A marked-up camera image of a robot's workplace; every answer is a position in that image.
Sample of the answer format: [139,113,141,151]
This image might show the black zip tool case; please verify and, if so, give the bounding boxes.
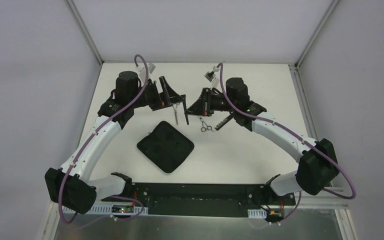
[136,121,195,174]

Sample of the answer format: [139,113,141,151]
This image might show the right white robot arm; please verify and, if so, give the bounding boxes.
[184,77,339,205]

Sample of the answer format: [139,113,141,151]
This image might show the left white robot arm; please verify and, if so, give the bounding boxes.
[44,71,186,216]

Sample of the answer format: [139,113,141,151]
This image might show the silver black hair scissors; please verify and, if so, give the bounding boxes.
[198,116,213,133]

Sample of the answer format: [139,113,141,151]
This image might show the silver thinning scissors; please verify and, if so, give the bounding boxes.
[172,103,180,126]

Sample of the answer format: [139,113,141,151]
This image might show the black comb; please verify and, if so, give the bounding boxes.
[214,114,234,131]

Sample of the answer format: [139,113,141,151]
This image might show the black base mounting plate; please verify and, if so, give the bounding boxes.
[121,182,296,218]

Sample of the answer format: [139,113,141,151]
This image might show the left white cable duct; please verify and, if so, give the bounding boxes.
[62,203,149,216]

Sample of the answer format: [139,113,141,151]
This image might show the white cable duct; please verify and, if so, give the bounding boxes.
[247,208,267,219]
[62,203,149,216]

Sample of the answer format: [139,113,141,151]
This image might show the right white cable duct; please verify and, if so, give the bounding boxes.
[247,208,267,219]

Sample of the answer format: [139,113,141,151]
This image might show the aluminium frame rail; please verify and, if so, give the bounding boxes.
[50,188,349,210]

